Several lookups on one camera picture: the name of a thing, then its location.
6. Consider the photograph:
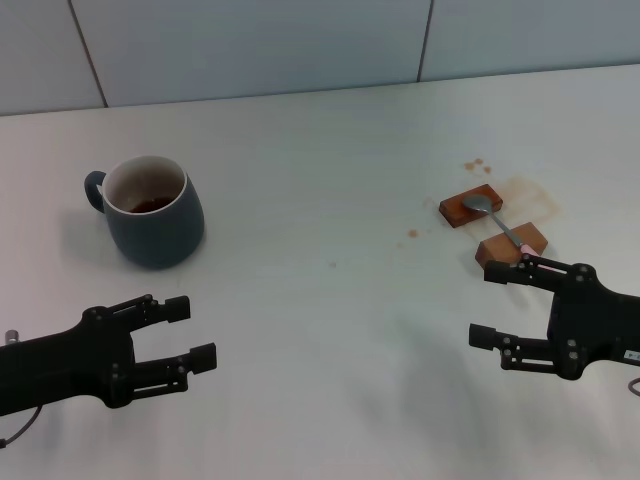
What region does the pink-handled metal spoon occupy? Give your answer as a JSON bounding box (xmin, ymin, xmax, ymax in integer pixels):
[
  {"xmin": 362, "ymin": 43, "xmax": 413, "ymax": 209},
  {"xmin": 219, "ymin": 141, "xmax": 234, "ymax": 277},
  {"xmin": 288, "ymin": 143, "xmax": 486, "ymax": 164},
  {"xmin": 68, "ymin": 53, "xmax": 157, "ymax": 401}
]
[{"xmin": 461, "ymin": 194, "xmax": 557, "ymax": 274}]

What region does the notched light wooden block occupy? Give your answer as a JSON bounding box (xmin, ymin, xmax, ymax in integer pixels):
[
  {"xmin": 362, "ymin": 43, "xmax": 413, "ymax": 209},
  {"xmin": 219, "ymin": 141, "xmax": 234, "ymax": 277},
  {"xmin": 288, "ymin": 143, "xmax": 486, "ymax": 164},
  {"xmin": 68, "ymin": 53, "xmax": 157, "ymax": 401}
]
[{"xmin": 474, "ymin": 221, "xmax": 550, "ymax": 269}]

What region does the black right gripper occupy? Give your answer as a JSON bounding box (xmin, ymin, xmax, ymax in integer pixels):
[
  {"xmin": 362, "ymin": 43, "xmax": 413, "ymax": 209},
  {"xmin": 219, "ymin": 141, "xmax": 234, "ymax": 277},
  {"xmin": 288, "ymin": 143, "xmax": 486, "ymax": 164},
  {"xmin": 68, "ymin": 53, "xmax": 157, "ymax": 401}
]
[{"xmin": 468, "ymin": 253, "xmax": 640, "ymax": 381}]

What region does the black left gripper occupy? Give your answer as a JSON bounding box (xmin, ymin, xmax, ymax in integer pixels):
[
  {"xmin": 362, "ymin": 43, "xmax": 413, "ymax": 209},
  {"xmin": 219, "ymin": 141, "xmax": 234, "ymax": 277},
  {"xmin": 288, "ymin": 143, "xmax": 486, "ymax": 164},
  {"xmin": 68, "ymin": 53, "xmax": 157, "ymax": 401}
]
[{"xmin": 0, "ymin": 294, "xmax": 218, "ymax": 417}]

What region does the flat reddish wooden block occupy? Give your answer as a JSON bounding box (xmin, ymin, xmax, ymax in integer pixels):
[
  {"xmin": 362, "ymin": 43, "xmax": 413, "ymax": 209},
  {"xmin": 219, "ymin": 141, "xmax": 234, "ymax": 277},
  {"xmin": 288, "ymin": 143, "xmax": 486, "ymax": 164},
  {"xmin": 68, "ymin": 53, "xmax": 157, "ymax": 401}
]
[{"xmin": 438, "ymin": 183, "xmax": 505, "ymax": 230}]

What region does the grey left gripper cable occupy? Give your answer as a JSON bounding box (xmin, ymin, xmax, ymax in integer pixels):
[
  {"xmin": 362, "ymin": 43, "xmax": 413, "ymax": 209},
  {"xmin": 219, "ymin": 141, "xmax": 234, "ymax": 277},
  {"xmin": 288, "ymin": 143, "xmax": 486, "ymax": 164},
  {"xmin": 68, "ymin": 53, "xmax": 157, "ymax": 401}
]
[{"xmin": 0, "ymin": 406, "xmax": 44, "ymax": 449}]

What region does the dark grey ceramic mug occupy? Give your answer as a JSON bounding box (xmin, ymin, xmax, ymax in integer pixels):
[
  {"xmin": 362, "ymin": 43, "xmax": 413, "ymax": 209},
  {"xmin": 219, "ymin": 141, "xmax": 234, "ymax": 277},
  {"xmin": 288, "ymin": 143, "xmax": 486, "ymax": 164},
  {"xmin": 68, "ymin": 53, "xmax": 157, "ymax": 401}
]
[{"xmin": 83, "ymin": 154, "xmax": 206, "ymax": 271}]

